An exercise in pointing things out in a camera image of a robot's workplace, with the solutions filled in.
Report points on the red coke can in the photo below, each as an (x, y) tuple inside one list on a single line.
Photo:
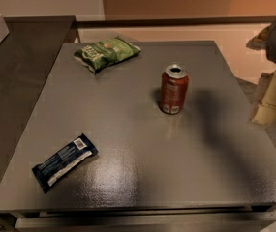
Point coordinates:
[(174, 86)]

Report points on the green jalapeno chip bag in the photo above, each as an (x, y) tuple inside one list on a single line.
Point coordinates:
[(99, 55)]

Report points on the grey drawer front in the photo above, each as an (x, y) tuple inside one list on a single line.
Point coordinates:
[(218, 222)]

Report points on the dark blue snack bar wrapper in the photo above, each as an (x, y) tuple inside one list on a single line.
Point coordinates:
[(63, 161)]

